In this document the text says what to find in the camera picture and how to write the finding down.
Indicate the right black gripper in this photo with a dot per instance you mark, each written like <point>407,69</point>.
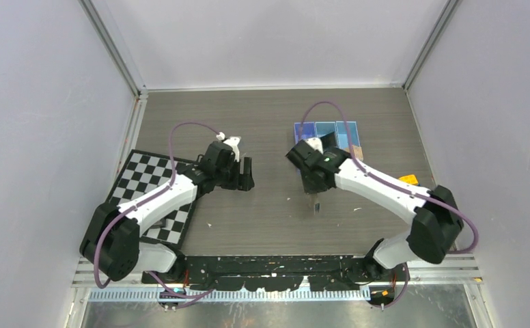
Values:
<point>313,189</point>

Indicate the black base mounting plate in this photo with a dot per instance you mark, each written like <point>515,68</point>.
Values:
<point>274,273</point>

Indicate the small dark framed tile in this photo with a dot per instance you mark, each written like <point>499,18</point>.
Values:
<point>159,224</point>

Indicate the black white checkerboard mat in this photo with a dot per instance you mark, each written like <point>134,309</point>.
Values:
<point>141,173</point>

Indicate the blue three-compartment tray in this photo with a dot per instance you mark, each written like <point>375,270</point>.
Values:
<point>335,128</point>

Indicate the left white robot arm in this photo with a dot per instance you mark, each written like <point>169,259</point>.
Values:
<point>112,242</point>

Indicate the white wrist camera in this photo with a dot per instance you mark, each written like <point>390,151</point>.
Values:
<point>233,142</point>
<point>315,144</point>

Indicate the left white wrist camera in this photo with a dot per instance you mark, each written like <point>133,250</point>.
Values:
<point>233,142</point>

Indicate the black card in tray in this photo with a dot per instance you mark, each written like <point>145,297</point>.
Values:
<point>329,140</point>

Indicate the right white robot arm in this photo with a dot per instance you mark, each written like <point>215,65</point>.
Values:
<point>432,216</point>

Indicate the yellow blue toy block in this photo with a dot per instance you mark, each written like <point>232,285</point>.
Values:
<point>410,179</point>

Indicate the grey blue card holder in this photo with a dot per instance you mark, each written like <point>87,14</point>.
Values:
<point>314,203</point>

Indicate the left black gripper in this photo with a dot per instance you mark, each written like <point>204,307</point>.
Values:
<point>233,184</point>

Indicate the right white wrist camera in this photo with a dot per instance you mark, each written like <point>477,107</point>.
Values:
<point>315,144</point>

